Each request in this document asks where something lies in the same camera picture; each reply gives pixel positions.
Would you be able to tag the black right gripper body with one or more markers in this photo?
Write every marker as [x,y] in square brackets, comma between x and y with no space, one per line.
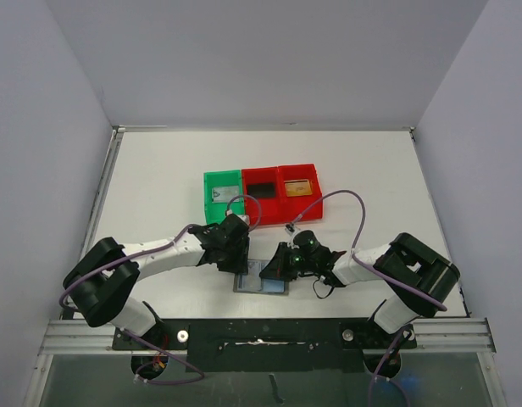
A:
[284,259]

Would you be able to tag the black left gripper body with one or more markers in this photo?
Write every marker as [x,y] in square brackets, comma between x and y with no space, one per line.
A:
[230,250]

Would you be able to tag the grey card holder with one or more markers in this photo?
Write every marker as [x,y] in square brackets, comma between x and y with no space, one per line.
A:
[253,283]

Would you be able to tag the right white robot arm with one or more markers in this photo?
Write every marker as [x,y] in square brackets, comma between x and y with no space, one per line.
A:
[420,278]

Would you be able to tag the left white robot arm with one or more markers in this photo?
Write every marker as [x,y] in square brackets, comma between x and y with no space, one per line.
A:
[100,286]

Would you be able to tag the silver VIP card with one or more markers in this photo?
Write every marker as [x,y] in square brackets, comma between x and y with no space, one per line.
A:
[224,194]

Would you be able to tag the black card in bin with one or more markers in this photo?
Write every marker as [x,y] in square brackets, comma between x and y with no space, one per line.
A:
[262,190]

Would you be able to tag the gold credit card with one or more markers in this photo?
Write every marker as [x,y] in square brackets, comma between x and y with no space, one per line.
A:
[298,188]

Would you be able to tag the green plastic bin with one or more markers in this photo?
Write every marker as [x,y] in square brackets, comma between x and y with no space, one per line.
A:
[215,212]

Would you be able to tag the right red plastic bin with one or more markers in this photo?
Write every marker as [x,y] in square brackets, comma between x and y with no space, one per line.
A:
[292,207]

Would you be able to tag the red plastic bin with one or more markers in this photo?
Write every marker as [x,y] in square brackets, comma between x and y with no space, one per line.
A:
[272,212]
[292,207]

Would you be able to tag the middle red plastic bin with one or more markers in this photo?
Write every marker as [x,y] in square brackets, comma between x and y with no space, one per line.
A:
[272,212]

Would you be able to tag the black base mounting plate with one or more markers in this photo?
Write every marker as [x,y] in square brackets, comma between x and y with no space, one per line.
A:
[278,345]

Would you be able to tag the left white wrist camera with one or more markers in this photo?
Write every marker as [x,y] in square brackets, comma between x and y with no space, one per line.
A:
[244,218]

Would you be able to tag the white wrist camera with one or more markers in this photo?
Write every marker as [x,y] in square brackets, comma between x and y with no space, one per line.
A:
[244,218]
[292,230]

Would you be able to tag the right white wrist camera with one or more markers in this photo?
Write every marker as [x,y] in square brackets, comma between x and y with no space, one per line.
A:
[292,230]

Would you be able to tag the aluminium table edge rail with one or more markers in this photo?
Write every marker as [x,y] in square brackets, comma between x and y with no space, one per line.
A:
[112,154]

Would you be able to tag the front aluminium frame rail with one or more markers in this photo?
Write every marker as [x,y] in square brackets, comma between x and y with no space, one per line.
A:
[454,335]

